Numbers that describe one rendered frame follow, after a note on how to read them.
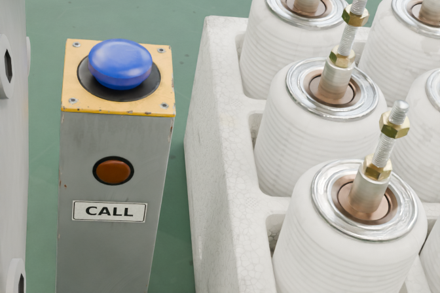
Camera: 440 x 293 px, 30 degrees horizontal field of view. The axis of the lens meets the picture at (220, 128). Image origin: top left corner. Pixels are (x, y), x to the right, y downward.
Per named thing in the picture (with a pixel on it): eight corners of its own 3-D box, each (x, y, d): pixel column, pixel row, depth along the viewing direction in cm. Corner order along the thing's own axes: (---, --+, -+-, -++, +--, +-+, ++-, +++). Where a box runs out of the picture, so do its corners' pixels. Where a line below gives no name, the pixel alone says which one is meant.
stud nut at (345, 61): (344, 70, 62) (347, 62, 62) (325, 60, 63) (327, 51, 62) (356, 59, 63) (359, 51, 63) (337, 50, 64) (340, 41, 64)
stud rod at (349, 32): (338, 82, 64) (364, 1, 59) (327, 76, 64) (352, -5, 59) (344, 76, 64) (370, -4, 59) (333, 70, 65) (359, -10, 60)
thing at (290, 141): (300, 295, 72) (354, 150, 60) (214, 237, 76) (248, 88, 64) (352, 234, 79) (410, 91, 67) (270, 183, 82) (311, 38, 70)
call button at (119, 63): (150, 102, 52) (153, 77, 50) (86, 99, 51) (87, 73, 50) (148, 63, 55) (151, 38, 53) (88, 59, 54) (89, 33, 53)
